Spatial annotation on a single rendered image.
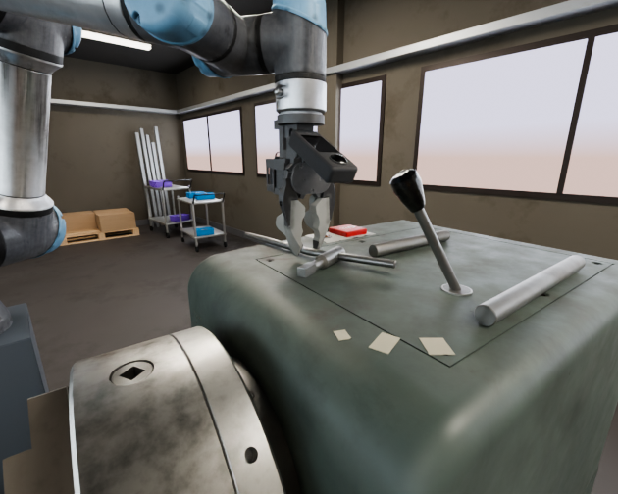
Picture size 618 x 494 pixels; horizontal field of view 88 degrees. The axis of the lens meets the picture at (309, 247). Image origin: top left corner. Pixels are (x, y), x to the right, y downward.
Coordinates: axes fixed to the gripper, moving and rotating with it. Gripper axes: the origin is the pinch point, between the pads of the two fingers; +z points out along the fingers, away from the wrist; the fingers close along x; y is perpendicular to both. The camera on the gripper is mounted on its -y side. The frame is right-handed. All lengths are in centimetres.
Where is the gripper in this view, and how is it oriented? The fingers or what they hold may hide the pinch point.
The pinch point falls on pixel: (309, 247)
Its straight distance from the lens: 52.2
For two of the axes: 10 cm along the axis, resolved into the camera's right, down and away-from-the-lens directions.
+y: -5.8, -2.2, 7.9
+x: -8.2, 1.6, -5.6
